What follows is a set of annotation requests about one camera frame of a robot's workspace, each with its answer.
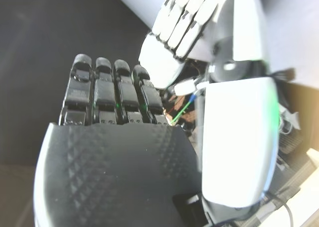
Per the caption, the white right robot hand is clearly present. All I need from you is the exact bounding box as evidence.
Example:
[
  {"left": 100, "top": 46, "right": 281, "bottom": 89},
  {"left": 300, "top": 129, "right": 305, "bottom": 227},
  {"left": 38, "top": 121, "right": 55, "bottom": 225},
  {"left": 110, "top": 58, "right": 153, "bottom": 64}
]
[{"left": 33, "top": 0, "right": 279, "bottom": 227}]

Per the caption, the thin green cable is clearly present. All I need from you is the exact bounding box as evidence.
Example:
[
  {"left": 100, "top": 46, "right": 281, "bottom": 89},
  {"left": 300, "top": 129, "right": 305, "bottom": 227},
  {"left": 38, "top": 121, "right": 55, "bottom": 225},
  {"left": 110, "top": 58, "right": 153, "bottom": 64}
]
[{"left": 170, "top": 97, "right": 197, "bottom": 125}]

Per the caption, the light grey cable plug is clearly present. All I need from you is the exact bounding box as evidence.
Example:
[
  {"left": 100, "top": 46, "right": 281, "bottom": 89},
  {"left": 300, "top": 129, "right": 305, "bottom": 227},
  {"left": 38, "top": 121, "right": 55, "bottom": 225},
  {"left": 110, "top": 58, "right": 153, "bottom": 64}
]
[{"left": 173, "top": 79, "right": 207, "bottom": 96}]

